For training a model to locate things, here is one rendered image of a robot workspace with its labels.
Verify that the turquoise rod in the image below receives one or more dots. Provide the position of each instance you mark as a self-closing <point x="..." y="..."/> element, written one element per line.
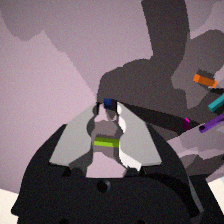
<point x="216" y="104"/>

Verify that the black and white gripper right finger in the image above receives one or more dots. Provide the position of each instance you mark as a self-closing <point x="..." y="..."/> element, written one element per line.
<point x="142" y="147"/>

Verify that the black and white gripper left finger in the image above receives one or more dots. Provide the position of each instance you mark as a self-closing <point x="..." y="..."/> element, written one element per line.
<point x="70" y="146"/>

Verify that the short magenta rod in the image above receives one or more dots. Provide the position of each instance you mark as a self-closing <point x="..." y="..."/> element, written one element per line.
<point x="186" y="124"/>

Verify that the orange rod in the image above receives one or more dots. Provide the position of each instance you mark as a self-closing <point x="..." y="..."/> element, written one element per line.
<point x="205" y="81"/>

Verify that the lime green rod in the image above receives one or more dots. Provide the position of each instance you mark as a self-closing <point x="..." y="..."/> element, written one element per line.
<point x="106" y="142"/>

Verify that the purple rod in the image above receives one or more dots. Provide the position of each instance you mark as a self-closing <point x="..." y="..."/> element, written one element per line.
<point x="211" y="123"/>

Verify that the small blue cube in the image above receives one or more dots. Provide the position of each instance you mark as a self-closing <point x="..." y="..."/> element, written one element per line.
<point x="107" y="102"/>

